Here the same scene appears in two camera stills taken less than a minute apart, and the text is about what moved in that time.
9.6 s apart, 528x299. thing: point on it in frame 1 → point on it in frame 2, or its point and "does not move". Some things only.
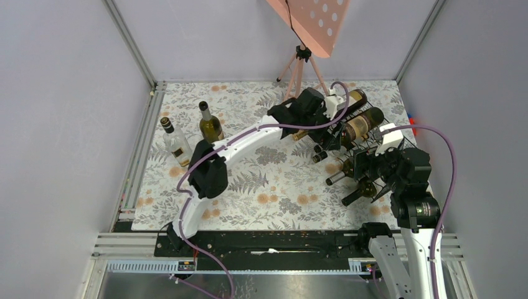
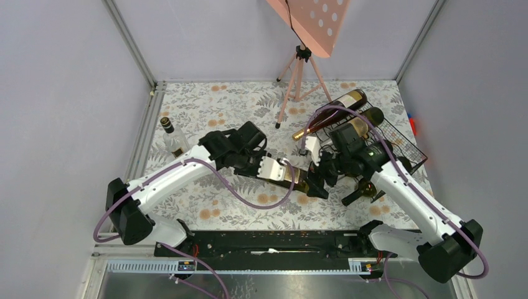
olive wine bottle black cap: x=365 y=189 does not move
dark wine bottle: x=210 y=125 → x=302 y=185
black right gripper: x=363 y=156 → x=314 y=176
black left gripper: x=326 y=139 → x=254 y=172
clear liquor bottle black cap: x=177 y=141 does not move
